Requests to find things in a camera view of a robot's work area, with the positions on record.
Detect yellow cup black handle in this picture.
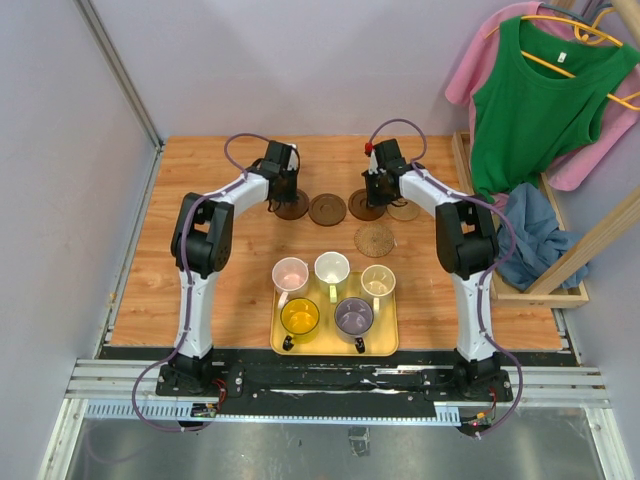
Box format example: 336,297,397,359
280,298,320,352

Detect cream cup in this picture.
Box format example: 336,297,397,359
360,264,397,319

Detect brown coaster top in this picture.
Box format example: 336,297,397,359
348,189,386,221

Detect blue crumpled cloth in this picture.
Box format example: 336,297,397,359
497,183,582,291

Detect yellow clothes hanger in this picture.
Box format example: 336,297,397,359
487,4,640,112

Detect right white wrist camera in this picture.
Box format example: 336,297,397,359
368,150,379,174

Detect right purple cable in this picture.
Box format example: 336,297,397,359
364,118,524,439

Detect white cup green handle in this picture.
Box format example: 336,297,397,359
314,251,351,304

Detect light wooden coaster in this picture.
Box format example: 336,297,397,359
386,202,421,221

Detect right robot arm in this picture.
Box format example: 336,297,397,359
362,139,500,400

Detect pink translucent cup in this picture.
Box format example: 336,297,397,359
271,257,310,309

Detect wooden clothes rack frame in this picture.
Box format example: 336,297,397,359
451,0,640,309

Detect pink t-shirt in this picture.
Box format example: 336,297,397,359
445,1,639,205

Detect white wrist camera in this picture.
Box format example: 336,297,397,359
287,144,300,171
368,150,379,174

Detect aluminium corner post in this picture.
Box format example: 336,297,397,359
73,0,165,150

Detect purple cup black handle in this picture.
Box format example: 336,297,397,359
334,297,374,354

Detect green tank top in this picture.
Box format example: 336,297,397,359
471,16,639,197

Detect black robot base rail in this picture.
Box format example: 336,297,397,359
96,350,521,430

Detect brown coaster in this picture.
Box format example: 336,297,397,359
308,193,347,227
274,189,309,221
348,189,386,221

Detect brown coaster bottom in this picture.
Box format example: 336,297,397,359
308,193,347,227

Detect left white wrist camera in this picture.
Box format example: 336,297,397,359
287,144,300,171

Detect woven rattan coaster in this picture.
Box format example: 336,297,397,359
354,223,395,258

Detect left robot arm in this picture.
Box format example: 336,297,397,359
162,140,300,396

